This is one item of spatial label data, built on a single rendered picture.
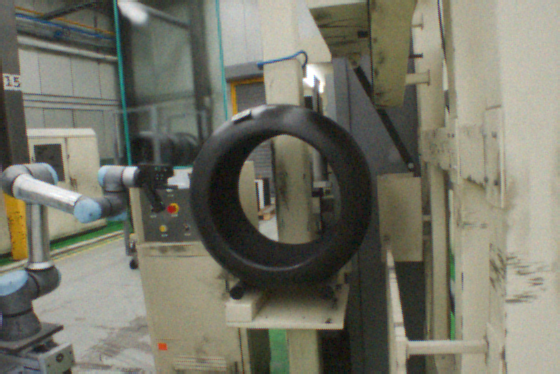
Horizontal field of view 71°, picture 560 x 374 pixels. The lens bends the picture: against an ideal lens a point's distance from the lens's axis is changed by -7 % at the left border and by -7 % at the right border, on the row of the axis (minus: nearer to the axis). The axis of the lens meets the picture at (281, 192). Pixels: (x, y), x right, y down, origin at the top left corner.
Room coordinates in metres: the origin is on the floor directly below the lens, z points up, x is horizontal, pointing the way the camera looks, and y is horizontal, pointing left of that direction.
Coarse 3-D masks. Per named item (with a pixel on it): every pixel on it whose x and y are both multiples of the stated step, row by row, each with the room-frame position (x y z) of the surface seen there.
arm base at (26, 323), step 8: (24, 312) 1.43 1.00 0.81; (32, 312) 1.47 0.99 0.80; (8, 320) 1.40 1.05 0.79; (16, 320) 1.41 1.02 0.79; (24, 320) 1.42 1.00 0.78; (32, 320) 1.45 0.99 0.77; (0, 328) 1.41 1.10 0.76; (8, 328) 1.39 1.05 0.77; (16, 328) 1.41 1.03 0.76; (24, 328) 1.41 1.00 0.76; (32, 328) 1.43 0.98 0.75; (40, 328) 1.47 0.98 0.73; (0, 336) 1.41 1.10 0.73; (8, 336) 1.38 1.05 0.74; (16, 336) 1.39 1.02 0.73; (24, 336) 1.40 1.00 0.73
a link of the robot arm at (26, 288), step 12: (12, 276) 1.46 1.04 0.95; (24, 276) 1.46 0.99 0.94; (0, 288) 1.40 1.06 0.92; (12, 288) 1.41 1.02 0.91; (24, 288) 1.45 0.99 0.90; (36, 288) 1.50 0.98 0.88; (0, 300) 1.41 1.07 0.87; (12, 300) 1.41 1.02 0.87; (24, 300) 1.44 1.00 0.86; (0, 312) 1.42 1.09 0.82; (12, 312) 1.41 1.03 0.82
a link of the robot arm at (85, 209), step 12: (12, 168) 1.45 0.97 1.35; (24, 168) 1.49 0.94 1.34; (0, 180) 1.43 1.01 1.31; (12, 180) 1.39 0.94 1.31; (24, 180) 1.40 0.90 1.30; (36, 180) 1.41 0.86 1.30; (12, 192) 1.39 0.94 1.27; (24, 192) 1.39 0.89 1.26; (36, 192) 1.37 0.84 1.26; (48, 192) 1.36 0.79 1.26; (60, 192) 1.36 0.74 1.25; (72, 192) 1.37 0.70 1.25; (48, 204) 1.37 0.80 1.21; (60, 204) 1.35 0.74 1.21; (72, 204) 1.33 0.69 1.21; (84, 204) 1.30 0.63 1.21; (96, 204) 1.33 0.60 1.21; (108, 204) 1.38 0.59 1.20; (84, 216) 1.30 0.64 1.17; (96, 216) 1.32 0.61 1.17
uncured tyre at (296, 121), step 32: (224, 128) 1.27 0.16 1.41; (256, 128) 1.23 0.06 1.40; (288, 128) 1.21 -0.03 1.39; (320, 128) 1.20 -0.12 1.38; (224, 160) 1.52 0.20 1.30; (352, 160) 1.19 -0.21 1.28; (192, 192) 1.30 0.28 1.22; (224, 192) 1.54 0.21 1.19; (352, 192) 1.18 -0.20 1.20; (224, 224) 1.51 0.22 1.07; (352, 224) 1.18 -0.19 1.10; (224, 256) 1.26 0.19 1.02; (256, 256) 1.49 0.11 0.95; (288, 256) 1.50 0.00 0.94; (320, 256) 1.20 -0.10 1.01; (352, 256) 1.24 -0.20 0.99; (288, 288) 1.25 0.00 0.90
